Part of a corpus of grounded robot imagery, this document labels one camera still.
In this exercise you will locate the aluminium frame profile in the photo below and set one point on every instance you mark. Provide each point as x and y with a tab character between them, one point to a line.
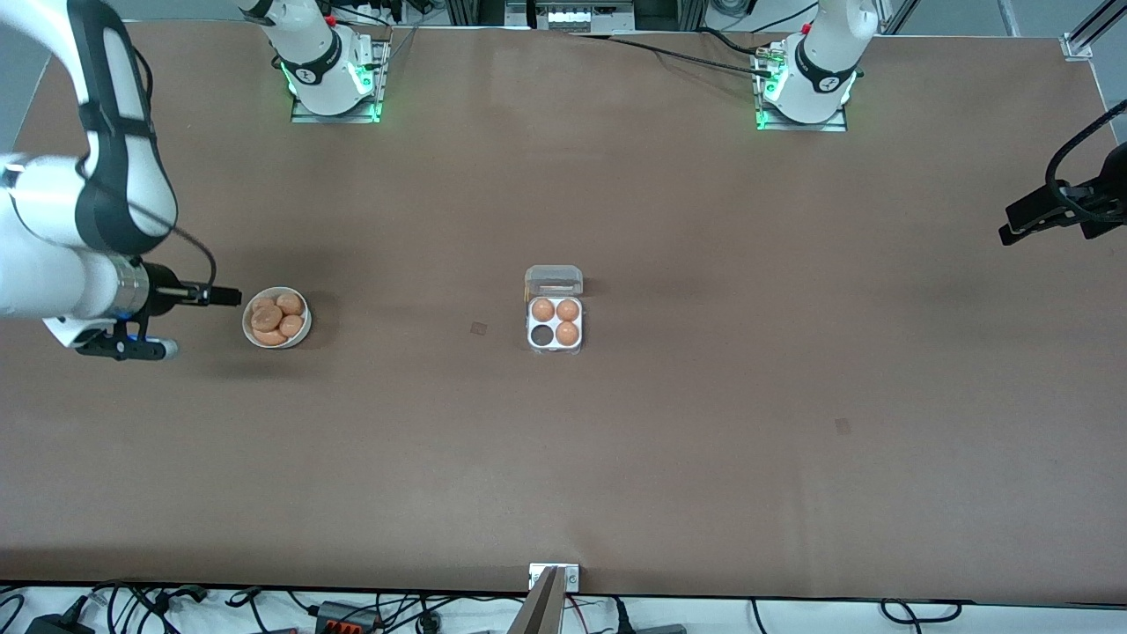
1101	22

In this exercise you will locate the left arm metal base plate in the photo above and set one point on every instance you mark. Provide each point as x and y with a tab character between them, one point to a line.
836	126

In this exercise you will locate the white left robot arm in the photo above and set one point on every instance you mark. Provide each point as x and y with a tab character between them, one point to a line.
819	79

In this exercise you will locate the white electrical switch unit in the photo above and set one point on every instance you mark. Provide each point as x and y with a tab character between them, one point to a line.
581	13

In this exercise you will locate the white round bowl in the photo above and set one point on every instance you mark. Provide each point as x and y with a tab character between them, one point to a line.
304	336

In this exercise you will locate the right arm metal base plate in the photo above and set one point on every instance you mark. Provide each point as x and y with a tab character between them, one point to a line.
374	110

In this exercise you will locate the aluminium camera post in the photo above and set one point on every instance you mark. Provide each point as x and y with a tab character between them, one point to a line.
541	612

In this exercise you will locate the black power adapter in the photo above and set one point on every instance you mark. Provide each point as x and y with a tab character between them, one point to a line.
57	625

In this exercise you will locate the small metal edge bracket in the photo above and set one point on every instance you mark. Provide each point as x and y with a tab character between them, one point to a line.
572	577

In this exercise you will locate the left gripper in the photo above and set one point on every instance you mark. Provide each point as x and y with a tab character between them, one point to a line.
1094	195

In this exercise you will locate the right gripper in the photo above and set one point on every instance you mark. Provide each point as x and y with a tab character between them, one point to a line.
163	288

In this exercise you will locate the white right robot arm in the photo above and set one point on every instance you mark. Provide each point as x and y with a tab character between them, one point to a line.
35	282

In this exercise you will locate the black orange connector block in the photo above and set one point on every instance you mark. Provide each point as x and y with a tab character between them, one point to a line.
348	616

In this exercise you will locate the metal corner bracket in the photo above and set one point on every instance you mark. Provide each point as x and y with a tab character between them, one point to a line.
1076	46

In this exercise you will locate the clear plastic egg carton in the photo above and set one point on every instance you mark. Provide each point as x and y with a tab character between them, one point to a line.
555	282

